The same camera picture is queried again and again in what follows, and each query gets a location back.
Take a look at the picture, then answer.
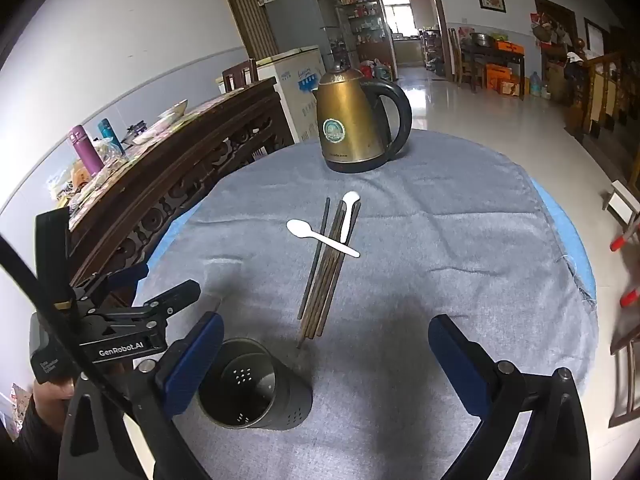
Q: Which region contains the white bowl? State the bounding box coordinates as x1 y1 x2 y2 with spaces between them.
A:
159 100 190 120

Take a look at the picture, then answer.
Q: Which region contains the glass display cabinet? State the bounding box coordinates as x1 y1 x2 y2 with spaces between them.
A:
332 0 396 81

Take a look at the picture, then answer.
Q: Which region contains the dark wooden side table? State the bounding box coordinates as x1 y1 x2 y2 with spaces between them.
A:
450 42 526 101

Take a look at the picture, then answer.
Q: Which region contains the white stool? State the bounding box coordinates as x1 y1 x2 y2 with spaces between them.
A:
601 180 640 226

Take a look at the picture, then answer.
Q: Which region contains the person's left hand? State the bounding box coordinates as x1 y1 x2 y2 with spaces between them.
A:
31 377 78 403

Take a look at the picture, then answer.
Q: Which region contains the wooden stair railing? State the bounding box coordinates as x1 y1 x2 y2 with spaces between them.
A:
565 50 640 146

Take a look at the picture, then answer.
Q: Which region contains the teal water bottle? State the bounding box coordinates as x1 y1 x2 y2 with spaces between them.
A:
97 118 125 156

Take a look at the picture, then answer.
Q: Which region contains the pile of snack packets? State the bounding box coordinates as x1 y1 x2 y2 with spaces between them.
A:
45 157 126 211

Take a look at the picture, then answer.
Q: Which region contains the grey refrigerator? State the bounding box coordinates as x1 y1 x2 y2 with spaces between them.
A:
262 0 346 68

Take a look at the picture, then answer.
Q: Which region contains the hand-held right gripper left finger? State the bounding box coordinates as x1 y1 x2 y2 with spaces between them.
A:
57 311 226 480

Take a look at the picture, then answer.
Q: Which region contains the carved wooden sideboard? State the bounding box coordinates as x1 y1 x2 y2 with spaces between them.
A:
65 77 296 306

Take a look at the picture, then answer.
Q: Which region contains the grey tablecloth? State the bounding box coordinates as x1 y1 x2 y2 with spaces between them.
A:
132 129 600 480

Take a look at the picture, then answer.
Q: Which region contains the purple water bottle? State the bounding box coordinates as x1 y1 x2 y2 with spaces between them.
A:
68 125 103 177

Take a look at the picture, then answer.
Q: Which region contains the blue table cover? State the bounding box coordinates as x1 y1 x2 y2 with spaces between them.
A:
134 176 597 306

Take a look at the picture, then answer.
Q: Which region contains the thin dark chopstick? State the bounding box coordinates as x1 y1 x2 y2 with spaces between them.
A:
297 197 332 321

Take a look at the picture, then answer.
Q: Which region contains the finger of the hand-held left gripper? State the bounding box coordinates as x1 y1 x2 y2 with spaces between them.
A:
75 263 150 306
82 281 202 336

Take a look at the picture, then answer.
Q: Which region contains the golden electric kettle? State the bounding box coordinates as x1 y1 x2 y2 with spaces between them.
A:
312 60 413 175

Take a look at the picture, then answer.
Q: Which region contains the white plastic spoon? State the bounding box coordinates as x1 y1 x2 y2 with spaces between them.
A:
286 219 362 259
336 191 362 246

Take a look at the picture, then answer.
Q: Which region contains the brown wooden chair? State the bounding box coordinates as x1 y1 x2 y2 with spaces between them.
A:
607 305 640 428

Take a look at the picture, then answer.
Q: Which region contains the brown wooden door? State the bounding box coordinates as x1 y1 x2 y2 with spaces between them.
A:
215 0 286 61

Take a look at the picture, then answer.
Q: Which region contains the black perforated utensil holder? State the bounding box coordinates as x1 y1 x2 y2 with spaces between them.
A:
196 337 314 432

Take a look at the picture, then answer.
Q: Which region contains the patterned floral cloth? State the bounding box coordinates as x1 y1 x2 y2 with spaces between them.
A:
9 382 32 431

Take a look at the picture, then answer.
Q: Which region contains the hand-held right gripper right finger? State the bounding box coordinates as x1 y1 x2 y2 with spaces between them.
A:
427 314 592 480

